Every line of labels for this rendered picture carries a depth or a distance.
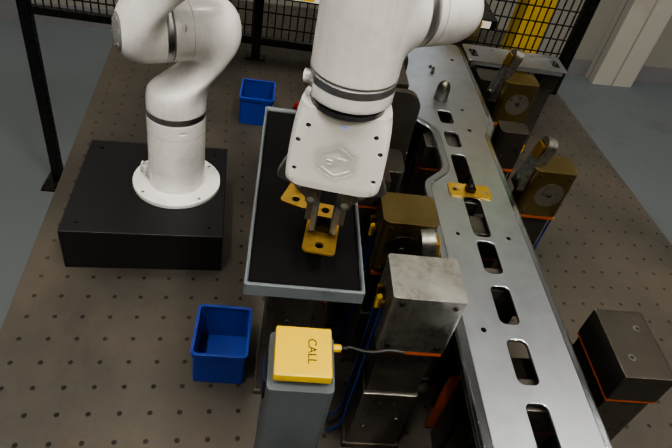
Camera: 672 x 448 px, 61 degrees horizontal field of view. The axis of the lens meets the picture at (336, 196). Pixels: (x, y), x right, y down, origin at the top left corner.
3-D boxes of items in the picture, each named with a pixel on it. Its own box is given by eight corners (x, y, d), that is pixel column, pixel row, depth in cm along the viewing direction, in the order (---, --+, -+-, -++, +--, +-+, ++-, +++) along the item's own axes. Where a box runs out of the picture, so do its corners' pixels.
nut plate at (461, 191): (487, 187, 112) (489, 182, 111) (492, 200, 109) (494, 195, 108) (446, 183, 111) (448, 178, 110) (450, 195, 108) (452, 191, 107)
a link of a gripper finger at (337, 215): (337, 191, 61) (328, 235, 65) (366, 197, 61) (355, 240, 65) (340, 173, 63) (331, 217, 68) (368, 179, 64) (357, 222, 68)
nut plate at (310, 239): (334, 257, 64) (335, 250, 63) (300, 251, 64) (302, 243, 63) (341, 208, 70) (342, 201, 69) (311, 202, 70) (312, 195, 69)
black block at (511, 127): (499, 227, 151) (542, 137, 132) (463, 223, 150) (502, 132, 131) (494, 213, 155) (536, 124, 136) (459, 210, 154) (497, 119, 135)
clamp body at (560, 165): (527, 291, 135) (594, 178, 112) (479, 287, 133) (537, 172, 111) (519, 270, 140) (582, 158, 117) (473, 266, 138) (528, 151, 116)
